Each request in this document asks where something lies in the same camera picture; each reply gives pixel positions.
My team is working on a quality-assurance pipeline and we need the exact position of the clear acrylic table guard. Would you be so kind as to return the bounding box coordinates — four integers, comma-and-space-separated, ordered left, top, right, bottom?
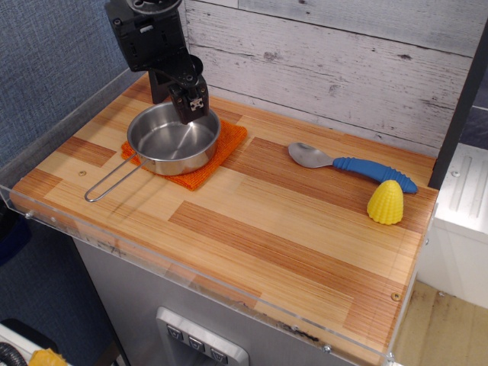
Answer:
8, 77, 437, 365

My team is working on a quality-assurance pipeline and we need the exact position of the yellow plastic corn piece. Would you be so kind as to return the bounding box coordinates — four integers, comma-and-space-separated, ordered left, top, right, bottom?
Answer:
367, 180, 404, 225

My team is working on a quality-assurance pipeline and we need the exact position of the orange knitted cloth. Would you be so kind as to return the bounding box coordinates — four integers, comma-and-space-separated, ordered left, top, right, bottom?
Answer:
121, 117, 247, 191

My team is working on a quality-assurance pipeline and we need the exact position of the yellow object bottom left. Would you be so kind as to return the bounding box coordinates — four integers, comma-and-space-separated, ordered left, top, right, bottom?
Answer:
27, 348, 68, 366

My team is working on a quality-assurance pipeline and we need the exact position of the white grooved side cabinet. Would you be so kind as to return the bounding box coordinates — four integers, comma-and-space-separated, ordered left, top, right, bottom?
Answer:
417, 143, 487, 308

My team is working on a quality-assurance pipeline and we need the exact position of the silver control panel with buttons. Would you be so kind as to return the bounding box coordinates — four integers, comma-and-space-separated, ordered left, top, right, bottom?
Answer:
156, 307, 249, 365

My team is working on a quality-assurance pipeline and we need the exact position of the blue handled metal spoon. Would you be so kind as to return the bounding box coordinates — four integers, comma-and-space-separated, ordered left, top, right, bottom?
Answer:
287, 143, 418, 194

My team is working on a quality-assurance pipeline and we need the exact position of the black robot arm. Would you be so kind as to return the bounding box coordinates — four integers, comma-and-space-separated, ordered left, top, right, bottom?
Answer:
104, 1, 209, 124

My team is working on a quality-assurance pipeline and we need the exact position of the stainless steel pan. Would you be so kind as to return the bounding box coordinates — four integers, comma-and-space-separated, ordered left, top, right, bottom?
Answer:
85, 102, 221, 202

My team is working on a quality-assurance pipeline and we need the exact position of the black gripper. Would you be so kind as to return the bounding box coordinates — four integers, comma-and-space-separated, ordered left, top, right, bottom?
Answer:
147, 54, 209, 124

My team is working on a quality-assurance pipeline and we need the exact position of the black corrugated hose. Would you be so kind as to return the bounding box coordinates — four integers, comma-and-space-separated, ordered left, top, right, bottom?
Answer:
0, 342, 24, 366

